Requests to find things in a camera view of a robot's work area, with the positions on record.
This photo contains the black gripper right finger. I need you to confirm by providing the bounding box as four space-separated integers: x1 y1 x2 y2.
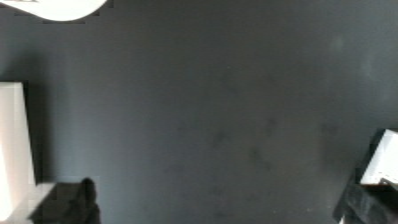
332 179 398 224

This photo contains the white marker tag sheet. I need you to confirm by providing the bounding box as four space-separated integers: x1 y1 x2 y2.
358 129 398 185

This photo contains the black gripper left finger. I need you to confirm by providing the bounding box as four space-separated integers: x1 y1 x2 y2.
28 178 101 224

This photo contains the white U-shaped fence frame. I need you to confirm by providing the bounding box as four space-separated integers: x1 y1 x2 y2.
0 82 37 224

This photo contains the white lamp shade cone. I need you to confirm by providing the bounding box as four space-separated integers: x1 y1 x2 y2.
0 0 108 22

